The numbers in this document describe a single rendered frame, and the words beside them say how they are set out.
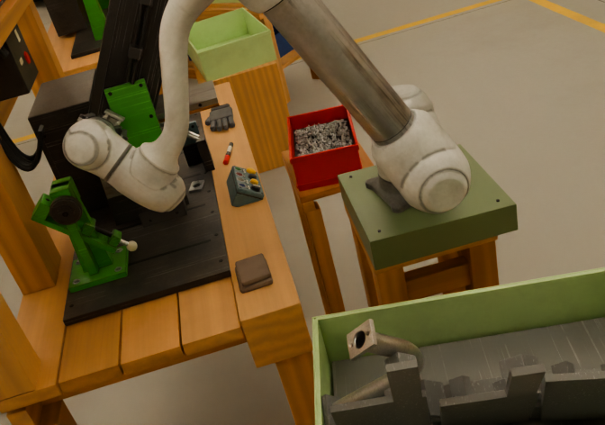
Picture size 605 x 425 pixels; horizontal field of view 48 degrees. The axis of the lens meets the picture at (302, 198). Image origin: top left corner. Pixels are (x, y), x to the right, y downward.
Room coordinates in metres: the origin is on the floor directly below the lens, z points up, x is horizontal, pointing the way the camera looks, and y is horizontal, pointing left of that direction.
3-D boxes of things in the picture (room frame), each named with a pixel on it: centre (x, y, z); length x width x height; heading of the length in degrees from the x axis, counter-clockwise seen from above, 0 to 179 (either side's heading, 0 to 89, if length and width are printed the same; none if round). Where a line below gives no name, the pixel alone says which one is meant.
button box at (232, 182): (1.73, 0.16, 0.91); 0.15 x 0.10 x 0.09; 4
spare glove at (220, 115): (2.28, 0.22, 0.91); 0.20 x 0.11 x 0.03; 1
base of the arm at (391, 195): (1.50, -0.27, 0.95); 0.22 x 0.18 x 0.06; 14
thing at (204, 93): (1.98, 0.37, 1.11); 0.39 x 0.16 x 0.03; 94
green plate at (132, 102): (1.82, 0.40, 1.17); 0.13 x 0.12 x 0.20; 4
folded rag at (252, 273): (1.31, 0.16, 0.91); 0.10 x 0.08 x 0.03; 6
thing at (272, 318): (1.91, 0.19, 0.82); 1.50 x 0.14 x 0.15; 4
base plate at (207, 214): (1.89, 0.47, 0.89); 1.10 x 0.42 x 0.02; 4
